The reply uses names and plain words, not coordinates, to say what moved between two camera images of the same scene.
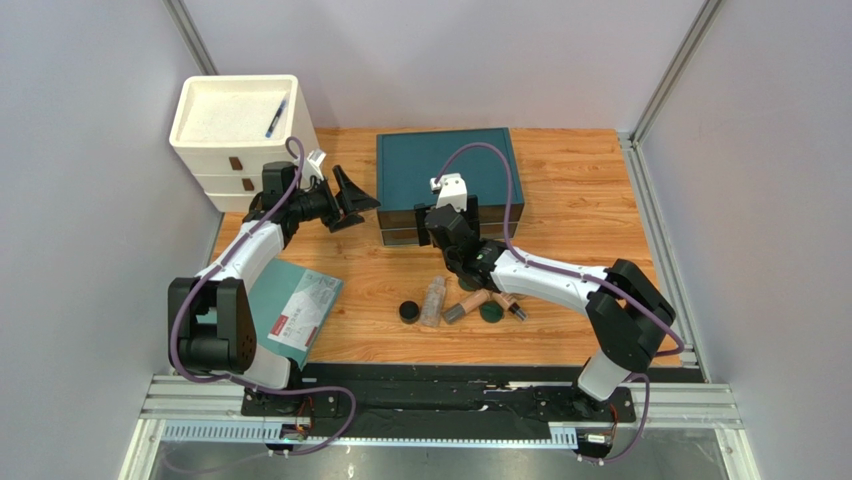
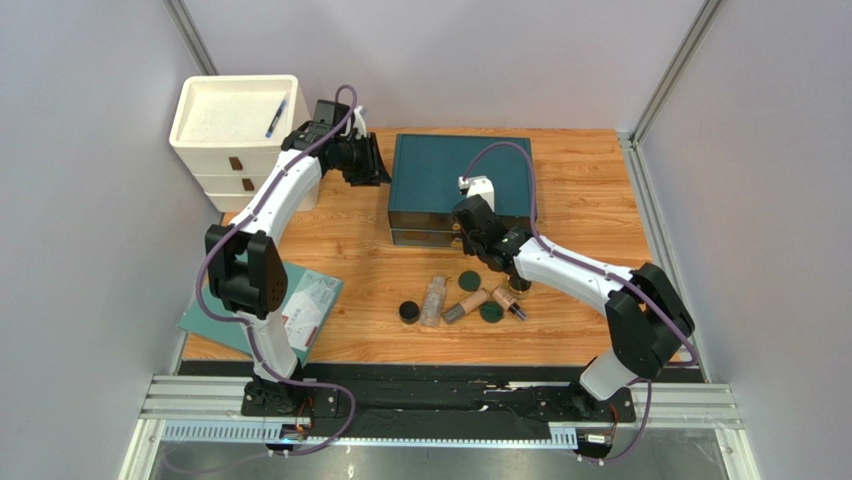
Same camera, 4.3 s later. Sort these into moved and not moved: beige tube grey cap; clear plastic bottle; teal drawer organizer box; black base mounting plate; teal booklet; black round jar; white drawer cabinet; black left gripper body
Moved: teal drawer organizer box; black left gripper body
Not moved: black round jar; white drawer cabinet; teal booklet; clear plastic bottle; black base mounting plate; beige tube grey cap
